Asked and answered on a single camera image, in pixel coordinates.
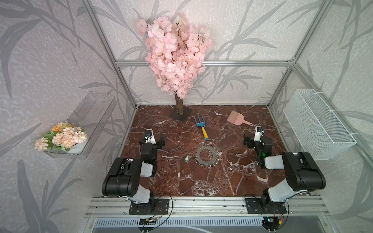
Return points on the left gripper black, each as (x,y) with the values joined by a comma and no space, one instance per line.
(151,144)

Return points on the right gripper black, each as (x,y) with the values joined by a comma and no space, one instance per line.
(256,142)

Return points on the key with green tag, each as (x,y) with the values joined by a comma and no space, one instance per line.
(187,158)

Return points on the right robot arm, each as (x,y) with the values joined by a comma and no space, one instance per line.
(302,175)

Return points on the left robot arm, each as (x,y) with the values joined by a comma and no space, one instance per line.
(123,178)

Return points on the pink hand brush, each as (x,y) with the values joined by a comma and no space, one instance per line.
(238,119)

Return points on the blue yellow garden fork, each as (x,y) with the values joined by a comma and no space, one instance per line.
(200,122)

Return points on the peach flower bouquet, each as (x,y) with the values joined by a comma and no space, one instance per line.
(62,136)

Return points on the pink cherry blossom tree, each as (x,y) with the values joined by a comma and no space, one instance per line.
(175,52)

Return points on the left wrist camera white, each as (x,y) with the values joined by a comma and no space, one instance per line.
(150,135)

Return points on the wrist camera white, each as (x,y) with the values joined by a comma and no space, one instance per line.
(150,135)
(258,133)

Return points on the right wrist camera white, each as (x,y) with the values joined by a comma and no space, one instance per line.
(258,133)

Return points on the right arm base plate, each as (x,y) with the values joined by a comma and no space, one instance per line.
(258,206)

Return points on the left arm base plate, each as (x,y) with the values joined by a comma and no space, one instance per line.
(154,207)

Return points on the white wire mesh basket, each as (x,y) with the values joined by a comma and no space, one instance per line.
(316,126)

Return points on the clear acrylic wall shelf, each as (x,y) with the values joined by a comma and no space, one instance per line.
(92,115)

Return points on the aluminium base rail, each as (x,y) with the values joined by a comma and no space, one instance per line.
(207,206)

